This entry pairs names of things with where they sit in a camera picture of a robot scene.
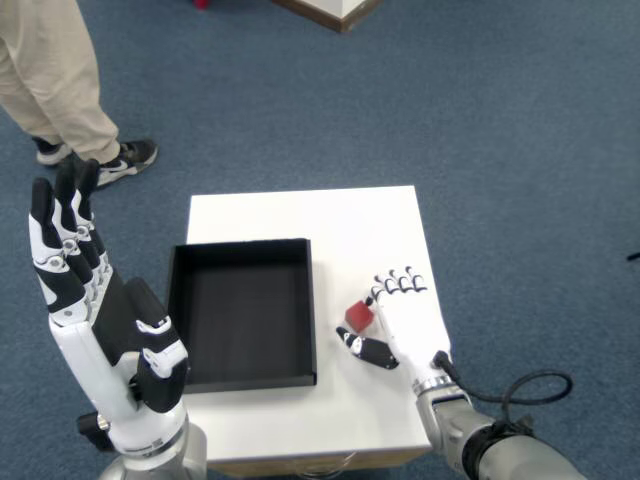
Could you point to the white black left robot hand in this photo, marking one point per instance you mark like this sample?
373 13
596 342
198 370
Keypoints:
85 360

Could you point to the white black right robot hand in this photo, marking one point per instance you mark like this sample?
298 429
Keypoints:
415 325

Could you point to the red cube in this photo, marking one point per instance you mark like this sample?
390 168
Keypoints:
357 317

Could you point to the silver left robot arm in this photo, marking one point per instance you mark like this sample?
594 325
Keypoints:
170 462

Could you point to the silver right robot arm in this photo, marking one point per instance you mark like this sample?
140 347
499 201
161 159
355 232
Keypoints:
450 425

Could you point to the black open box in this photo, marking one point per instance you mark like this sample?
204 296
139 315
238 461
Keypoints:
245 320

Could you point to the black left wrist connector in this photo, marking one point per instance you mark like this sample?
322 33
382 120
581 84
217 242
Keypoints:
92 430

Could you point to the white table with wooden base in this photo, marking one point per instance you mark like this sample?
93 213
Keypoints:
325 415

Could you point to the black white sneaker with swoosh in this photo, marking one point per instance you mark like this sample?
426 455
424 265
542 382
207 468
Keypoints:
127 160

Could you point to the small black floor object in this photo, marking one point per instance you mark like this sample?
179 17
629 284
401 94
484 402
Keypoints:
634 256

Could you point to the beige trousers of person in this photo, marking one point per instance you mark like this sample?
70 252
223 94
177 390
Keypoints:
45 75

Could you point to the white platform with brown edge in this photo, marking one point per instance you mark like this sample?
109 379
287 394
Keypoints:
345 15

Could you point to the small red object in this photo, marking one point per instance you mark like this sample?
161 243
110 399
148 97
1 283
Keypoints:
202 3

